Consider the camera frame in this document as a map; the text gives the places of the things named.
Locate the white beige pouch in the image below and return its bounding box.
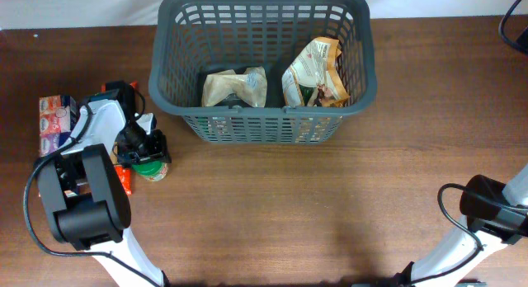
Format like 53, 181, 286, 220
201, 67, 267, 107

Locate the green-lid jar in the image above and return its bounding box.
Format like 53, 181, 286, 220
132, 161, 169, 181

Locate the orange pasta packet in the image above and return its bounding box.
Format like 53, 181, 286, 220
101, 82, 138, 196

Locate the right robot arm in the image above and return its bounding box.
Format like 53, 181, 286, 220
398, 168, 527, 287

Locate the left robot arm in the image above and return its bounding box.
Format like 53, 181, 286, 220
24, 99, 169, 286

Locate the tissue multipack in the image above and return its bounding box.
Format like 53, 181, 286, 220
39, 95, 78, 157

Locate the grey plastic basket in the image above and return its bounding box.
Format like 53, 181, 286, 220
148, 0, 377, 144

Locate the orange snack bag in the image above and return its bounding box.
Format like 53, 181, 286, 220
281, 37, 350, 107

